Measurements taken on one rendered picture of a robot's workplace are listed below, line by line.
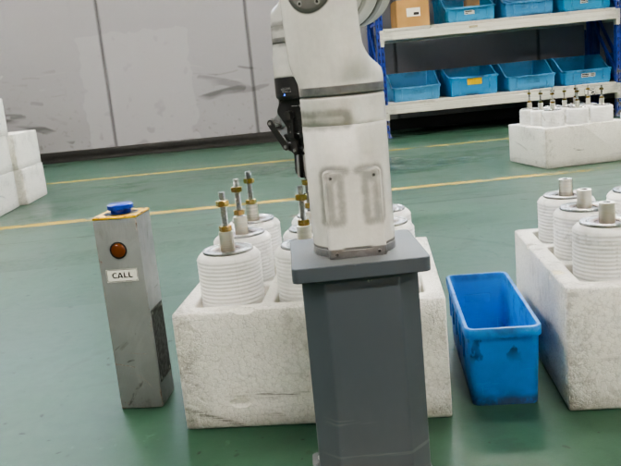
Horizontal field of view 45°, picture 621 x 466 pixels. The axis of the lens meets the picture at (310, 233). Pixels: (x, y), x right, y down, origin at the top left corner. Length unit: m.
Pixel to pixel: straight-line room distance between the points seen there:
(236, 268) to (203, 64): 5.32
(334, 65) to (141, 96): 5.69
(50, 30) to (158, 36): 0.87
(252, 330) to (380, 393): 0.30
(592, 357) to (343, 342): 0.43
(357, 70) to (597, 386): 0.59
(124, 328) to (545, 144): 2.55
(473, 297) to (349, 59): 0.71
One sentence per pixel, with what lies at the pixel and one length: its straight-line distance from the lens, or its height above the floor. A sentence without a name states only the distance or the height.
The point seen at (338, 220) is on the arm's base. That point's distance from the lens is 0.79.
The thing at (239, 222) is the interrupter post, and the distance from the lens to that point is 1.22.
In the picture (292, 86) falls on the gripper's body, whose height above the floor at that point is 0.48.
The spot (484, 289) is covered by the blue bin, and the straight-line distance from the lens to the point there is 1.38.
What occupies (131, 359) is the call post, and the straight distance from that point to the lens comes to 1.23.
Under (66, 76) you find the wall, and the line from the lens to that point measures 6.57.
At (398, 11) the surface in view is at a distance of 5.71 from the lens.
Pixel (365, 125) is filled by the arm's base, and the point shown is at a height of 0.44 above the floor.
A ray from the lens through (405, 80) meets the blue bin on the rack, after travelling 6.16.
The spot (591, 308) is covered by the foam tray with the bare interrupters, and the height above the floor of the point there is 0.15.
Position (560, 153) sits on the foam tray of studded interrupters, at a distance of 3.49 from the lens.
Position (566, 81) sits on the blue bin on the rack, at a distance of 6.00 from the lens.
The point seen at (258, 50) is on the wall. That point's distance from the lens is 6.33.
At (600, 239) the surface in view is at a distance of 1.10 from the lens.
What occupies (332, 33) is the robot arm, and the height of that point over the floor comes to 0.53.
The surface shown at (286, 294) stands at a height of 0.19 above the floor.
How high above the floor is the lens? 0.49
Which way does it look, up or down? 12 degrees down
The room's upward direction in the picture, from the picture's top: 6 degrees counter-clockwise
